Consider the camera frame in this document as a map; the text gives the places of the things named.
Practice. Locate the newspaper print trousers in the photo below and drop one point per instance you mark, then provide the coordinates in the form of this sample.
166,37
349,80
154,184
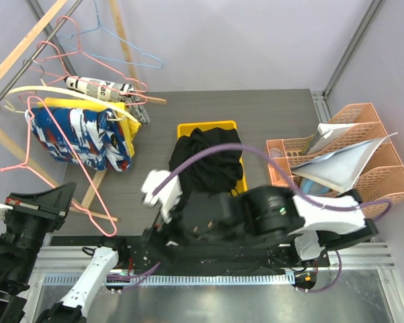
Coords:
110,91

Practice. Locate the white papers in rack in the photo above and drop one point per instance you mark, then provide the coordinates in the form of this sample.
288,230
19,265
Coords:
340,170

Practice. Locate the pink wire hanger with newsprint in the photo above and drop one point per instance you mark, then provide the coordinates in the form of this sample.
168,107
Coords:
93,68

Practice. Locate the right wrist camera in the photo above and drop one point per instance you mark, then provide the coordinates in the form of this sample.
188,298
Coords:
167,196

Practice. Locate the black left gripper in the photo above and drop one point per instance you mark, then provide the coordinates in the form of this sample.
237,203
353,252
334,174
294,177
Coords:
52,203

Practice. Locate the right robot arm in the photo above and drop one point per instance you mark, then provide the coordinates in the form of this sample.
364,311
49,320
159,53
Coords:
264,221

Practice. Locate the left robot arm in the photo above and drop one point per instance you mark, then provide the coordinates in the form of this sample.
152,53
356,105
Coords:
19,250

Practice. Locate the light blue headphones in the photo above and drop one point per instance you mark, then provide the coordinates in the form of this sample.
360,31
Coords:
313,188

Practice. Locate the black trousers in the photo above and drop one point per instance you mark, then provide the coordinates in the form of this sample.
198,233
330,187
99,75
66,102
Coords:
215,173

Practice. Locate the wooden clothes rack frame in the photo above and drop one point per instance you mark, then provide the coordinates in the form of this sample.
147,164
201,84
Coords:
18,51

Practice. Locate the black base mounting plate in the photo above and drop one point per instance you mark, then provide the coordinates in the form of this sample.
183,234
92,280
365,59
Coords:
208,260

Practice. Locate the peach file rack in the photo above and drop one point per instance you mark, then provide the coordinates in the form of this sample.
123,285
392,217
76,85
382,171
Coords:
383,176

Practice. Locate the yellow plastic tray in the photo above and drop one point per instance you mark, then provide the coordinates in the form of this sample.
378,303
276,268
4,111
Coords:
185,129

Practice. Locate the cream plastic hanger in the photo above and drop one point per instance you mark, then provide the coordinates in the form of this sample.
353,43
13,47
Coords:
72,93

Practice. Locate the yellow garment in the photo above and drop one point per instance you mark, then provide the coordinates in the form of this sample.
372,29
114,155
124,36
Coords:
129,126

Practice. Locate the blue white patterned garment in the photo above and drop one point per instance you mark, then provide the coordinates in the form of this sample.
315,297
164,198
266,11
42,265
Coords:
76,135

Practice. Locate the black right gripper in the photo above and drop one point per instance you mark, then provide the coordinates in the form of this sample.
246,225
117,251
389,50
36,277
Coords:
156,239

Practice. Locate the peach compartment desk organizer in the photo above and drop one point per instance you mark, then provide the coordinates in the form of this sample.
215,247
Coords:
279,161

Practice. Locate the empty pink wire hanger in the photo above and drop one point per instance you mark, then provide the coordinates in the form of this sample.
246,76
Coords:
121,37

